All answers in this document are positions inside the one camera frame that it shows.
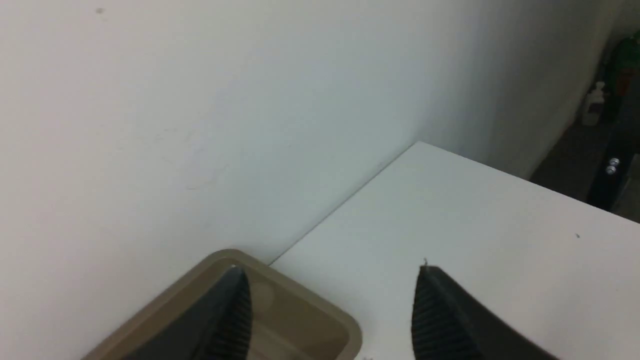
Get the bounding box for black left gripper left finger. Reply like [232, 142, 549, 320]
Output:
[124, 266, 252, 360]

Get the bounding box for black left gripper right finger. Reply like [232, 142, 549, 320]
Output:
[411, 265, 556, 360]

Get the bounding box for tan plastic storage bin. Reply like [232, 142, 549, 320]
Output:
[85, 249, 362, 360]

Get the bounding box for black post with screws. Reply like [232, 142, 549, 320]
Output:
[586, 94, 640, 212]

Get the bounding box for white bottle in background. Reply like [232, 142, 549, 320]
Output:
[580, 80, 606, 126]

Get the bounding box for green object in background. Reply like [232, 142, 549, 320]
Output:
[602, 30, 640, 123]

